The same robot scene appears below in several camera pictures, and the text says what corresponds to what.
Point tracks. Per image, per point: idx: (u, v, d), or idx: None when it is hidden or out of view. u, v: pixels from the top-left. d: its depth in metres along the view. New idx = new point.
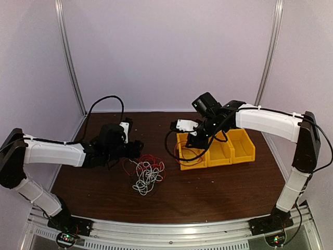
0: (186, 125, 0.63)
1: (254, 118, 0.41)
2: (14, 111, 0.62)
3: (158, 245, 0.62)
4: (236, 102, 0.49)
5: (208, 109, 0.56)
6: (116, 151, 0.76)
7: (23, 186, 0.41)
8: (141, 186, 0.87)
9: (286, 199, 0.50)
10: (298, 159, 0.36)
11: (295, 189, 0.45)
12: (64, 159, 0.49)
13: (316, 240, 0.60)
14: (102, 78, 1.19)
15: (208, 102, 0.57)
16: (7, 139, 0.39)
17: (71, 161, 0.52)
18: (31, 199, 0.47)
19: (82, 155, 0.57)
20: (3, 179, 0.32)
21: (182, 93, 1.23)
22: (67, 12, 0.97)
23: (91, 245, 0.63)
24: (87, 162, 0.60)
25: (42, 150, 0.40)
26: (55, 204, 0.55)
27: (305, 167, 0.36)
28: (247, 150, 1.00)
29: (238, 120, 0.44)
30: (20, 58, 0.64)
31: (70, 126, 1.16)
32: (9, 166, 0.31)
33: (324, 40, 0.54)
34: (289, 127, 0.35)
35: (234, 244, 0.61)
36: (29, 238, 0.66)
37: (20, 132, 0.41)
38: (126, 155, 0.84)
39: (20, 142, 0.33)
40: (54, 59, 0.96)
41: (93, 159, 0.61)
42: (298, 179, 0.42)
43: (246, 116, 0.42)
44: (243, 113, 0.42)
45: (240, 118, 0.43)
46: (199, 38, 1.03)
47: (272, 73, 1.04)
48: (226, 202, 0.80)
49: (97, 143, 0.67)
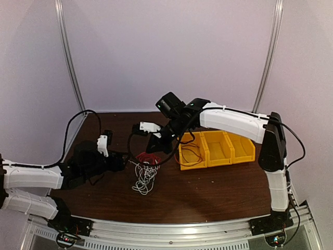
0: (151, 126, 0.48)
1: (217, 118, 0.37)
2: (14, 110, 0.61)
3: (158, 245, 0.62)
4: (200, 101, 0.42)
5: (171, 109, 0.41)
6: (95, 166, 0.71)
7: (8, 204, 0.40)
8: (141, 185, 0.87)
9: (276, 199, 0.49)
10: (263, 160, 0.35)
11: (277, 188, 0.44)
12: (43, 184, 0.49)
13: (316, 240, 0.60)
14: (102, 79, 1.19)
15: (171, 102, 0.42)
16: None
17: (51, 185, 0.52)
18: (25, 211, 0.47)
19: (61, 178, 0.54)
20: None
21: (183, 94, 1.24)
22: (67, 13, 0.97)
23: (90, 245, 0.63)
24: (65, 185, 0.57)
25: (21, 176, 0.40)
26: (51, 208, 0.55)
27: (271, 167, 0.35)
28: (247, 150, 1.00)
29: (202, 120, 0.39)
30: (21, 60, 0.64)
31: (70, 126, 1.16)
32: None
33: (324, 41, 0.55)
34: (253, 128, 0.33)
35: (234, 244, 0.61)
36: (29, 238, 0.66)
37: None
38: (110, 169, 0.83)
39: None
40: (54, 59, 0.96)
41: (72, 182, 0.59)
42: (275, 178, 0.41)
43: (210, 118, 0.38)
44: (206, 113, 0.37)
45: (203, 119, 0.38)
46: (199, 39, 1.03)
47: (272, 73, 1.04)
48: (226, 201, 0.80)
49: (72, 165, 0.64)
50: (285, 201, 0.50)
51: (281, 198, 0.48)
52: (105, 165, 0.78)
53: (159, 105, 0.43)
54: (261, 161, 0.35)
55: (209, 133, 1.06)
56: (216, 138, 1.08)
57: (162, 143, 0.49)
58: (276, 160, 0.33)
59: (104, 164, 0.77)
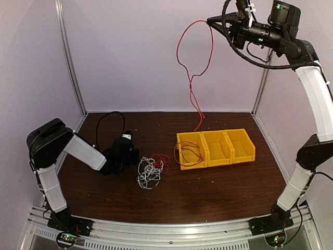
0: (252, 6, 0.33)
1: (318, 86, 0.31)
2: (12, 111, 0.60)
3: (158, 245, 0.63)
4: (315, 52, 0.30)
5: (286, 23, 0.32)
6: (124, 158, 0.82)
7: (50, 170, 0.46)
8: (141, 178, 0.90)
9: (285, 195, 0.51)
10: (304, 153, 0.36)
11: (298, 188, 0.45)
12: (88, 158, 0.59)
13: (316, 241, 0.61)
14: (102, 78, 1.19)
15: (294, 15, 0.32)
16: (47, 125, 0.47)
17: (92, 162, 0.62)
18: (45, 189, 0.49)
19: (103, 160, 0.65)
20: (40, 158, 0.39)
21: (182, 93, 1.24)
22: (68, 13, 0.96)
23: (90, 245, 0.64)
24: (103, 170, 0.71)
25: (77, 142, 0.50)
26: (61, 200, 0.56)
27: (302, 160, 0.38)
28: (248, 150, 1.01)
29: (303, 76, 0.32)
30: (21, 60, 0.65)
31: (71, 126, 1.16)
32: (52, 146, 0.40)
33: (325, 42, 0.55)
34: (328, 128, 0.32)
35: (234, 244, 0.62)
36: (29, 238, 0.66)
37: (59, 123, 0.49)
38: (131, 163, 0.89)
39: (66, 129, 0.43)
40: (54, 59, 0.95)
41: (108, 169, 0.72)
42: (300, 176, 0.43)
43: (314, 79, 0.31)
44: (316, 77, 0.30)
45: (306, 72, 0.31)
46: (199, 38, 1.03)
47: (271, 73, 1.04)
48: (226, 202, 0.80)
49: (110, 153, 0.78)
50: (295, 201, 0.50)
51: (292, 197, 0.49)
52: (129, 159, 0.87)
53: (278, 6, 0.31)
54: (301, 153, 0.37)
55: (209, 133, 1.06)
56: (216, 138, 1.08)
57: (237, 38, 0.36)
58: (315, 161, 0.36)
59: (129, 158, 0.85)
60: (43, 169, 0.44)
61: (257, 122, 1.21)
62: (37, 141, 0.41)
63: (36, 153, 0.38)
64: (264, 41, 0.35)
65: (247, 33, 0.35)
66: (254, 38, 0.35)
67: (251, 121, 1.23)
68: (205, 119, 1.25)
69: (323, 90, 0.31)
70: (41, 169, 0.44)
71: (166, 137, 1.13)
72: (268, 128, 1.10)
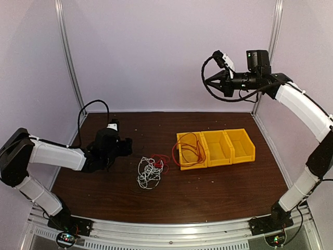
0: (230, 63, 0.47)
1: (292, 96, 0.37)
2: (13, 111, 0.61)
3: (158, 245, 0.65)
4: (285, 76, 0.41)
5: (258, 65, 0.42)
6: (111, 151, 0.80)
7: (25, 185, 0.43)
8: (141, 178, 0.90)
9: (288, 196, 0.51)
10: (314, 159, 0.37)
11: (303, 191, 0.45)
12: (67, 162, 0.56)
13: (316, 240, 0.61)
14: (102, 79, 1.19)
15: (264, 59, 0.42)
16: (12, 138, 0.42)
17: (73, 163, 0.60)
18: (33, 198, 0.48)
19: (83, 159, 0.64)
20: (8, 176, 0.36)
21: (183, 94, 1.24)
22: (67, 13, 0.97)
23: (91, 245, 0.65)
24: (86, 167, 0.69)
25: (47, 150, 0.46)
26: (55, 204, 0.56)
27: (316, 170, 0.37)
28: (248, 150, 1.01)
29: (279, 94, 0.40)
30: (21, 61, 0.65)
31: (71, 126, 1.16)
32: (15, 163, 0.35)
33: (325, 42, 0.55)
34: (320, 124, 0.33)
35: (234, 244, 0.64)
36: (29, 238, 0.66)
37: (25, 132, 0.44)
38: (120, 154, 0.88)
39: (26, 140, 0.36)
40: (54, 60, 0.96)
41: (92, 165, 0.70)
42: (305, 180, 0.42)
43: (285, 93, 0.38)
44: (285, 89, 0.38)
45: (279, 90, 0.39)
46: (200, 38, 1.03)
47: None
48: (226, 201, 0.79)
49: (94, 148, 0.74)
50: (297, 203, 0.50)
51: (294, 199, 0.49)
52: (117, 150, 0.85)
53: (249, 54, 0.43)
54: (311, 159, 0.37)
55: (209, 134, 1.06)
56: (216, 138, 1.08)
57: (226, 86, 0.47)
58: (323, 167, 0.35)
59: (116, 150, 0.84)
60: (16, 185, 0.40)
61: (257, 122, 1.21)
62: (1, 159, 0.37)
63: (3, 173, 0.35)
64: (246, 86, 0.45)
65: (231, 81, 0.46)
66: (239, 85, 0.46)
67: (251, 121, 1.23)
68: (205, 119, 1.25)
69: (297, 96, 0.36)
70: (15, 187, 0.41)
71: (166, 137, 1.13)
72: (268, 128, 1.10)
